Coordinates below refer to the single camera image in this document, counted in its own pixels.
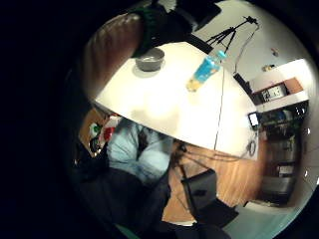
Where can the plastic bottle with blue label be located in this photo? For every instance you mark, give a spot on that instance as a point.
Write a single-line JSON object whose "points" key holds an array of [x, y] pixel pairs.
{"points": [[205, 70]]}

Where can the black camera tripod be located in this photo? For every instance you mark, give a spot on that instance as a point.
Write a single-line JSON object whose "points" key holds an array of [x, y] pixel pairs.
{"points": [[230, 32]]}

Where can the dark monitor screen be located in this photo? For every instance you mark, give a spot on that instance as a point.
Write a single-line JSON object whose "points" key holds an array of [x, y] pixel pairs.
{"points": [[204, 13]]}

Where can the black bar at table edge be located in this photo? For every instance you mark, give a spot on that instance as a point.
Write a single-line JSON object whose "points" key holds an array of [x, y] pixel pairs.
{"points": [[198, 43]]}

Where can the black power strip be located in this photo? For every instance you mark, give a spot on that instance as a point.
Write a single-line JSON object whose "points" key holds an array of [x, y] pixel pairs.
{"points": [[243, 83]]}

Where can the dark storage shelf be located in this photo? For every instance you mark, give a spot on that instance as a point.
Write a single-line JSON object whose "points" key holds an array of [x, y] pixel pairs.
{"points": [[282, 146]]}

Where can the black office chair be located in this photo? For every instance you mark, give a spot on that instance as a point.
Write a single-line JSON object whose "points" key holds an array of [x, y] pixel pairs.
{"points": [[204, 195]]}

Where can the grey bowl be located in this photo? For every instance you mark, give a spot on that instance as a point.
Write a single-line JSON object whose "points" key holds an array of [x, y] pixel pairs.
{"points": [[150, 59]]}

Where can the the person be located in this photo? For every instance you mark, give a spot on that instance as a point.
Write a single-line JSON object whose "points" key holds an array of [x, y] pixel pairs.
{"points": [[133, 166]]}

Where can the white cabinet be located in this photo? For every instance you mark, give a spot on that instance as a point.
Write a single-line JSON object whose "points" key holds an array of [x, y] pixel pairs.
{"points": [[280, 86]]}

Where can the cardboard box with colourful items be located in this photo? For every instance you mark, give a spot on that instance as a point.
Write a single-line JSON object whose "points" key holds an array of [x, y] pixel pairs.
{"points": [[96, 132]]}

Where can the small lit screen device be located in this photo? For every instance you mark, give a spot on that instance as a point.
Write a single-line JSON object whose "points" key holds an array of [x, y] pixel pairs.
{"points": [[254, 119]]}

